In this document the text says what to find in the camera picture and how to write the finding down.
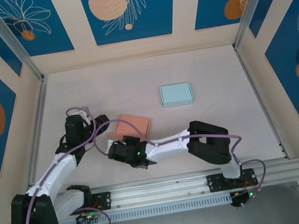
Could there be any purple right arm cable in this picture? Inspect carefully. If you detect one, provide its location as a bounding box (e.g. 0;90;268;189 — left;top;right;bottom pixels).
91;99;271;224

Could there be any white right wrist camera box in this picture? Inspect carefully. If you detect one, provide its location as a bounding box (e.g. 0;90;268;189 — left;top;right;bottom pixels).
105;138;118;153

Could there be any aluminium mounting rail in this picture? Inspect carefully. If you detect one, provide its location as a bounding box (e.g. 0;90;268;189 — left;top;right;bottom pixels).
7;155;299;224

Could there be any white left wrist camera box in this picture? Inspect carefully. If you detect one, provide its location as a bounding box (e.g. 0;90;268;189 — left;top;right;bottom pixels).
76;105;92;127

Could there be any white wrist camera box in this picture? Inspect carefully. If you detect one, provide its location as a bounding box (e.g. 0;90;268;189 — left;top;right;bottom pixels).
105;138;118;153
76;105;92;127

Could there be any orange paper box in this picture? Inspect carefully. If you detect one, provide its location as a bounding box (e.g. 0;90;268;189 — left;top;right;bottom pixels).
102;110;154;148

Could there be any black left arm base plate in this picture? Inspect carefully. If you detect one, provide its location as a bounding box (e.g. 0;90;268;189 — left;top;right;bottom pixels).
60;191;114;217

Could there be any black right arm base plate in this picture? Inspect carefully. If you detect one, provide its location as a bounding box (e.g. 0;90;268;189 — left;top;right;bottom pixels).
205;168;260;193

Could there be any light blue paper box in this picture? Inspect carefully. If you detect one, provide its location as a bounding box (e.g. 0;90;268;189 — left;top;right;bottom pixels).
159;81;195;110

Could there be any aluminium corner post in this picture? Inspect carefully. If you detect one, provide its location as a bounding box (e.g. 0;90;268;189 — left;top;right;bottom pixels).
0;0;45;88
227;0;290;50

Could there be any white slotted cable duct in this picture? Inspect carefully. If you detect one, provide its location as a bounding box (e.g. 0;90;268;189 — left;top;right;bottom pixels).
55;193;234;224

